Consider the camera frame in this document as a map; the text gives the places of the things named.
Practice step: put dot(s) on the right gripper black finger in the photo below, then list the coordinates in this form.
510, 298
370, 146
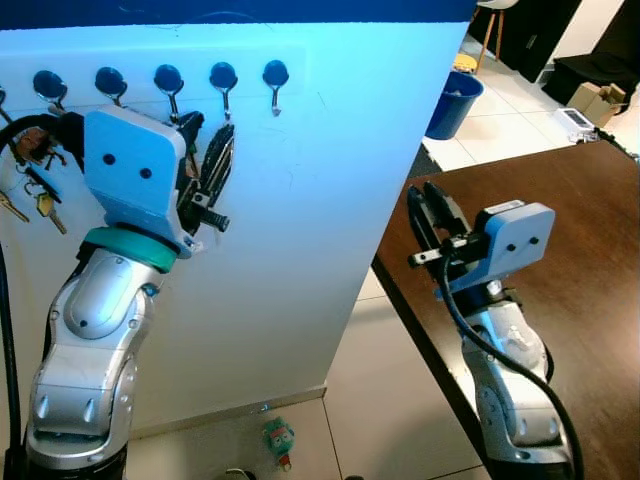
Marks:
418, 220
447, 215

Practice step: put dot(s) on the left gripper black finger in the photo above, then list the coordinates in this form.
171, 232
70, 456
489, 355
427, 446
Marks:
190, 130
220, 160

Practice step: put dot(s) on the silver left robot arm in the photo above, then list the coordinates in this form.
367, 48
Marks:
95, 300

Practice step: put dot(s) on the dark floor mat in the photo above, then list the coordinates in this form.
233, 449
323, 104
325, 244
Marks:
425, 165

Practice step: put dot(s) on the blue plastic bucket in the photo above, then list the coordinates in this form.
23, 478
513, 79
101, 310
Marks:
452, 105

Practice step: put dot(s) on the dark brown wooden table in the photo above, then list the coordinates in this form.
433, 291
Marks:
580, 260

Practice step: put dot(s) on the small open cardboard box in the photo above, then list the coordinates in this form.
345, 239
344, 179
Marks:
590, 102

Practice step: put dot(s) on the yellow round object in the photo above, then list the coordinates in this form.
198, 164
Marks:
465, 63

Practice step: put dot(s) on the black low bench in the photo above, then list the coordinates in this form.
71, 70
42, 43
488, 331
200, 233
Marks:
600, 72

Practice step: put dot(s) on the white flat device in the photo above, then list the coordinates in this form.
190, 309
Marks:
577, 120

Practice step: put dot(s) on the key bunch with brown fob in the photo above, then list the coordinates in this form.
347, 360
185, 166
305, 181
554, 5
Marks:
30, 148

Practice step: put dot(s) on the black cabinet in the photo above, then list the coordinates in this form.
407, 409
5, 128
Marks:
540, 30

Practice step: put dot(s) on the white stool wooden legs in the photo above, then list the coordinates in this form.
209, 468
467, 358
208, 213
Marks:
497, 3

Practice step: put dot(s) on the small green toy figure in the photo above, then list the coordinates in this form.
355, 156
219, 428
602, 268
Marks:
278, 435

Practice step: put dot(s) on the dark robot foot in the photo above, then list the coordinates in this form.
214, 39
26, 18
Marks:
240, 475

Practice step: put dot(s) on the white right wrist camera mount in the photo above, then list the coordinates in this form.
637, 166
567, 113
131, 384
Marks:
515, 240

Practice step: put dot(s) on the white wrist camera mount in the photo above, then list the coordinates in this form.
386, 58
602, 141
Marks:
515, 240
135, 165

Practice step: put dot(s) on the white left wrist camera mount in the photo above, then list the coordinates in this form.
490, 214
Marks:
135, 165

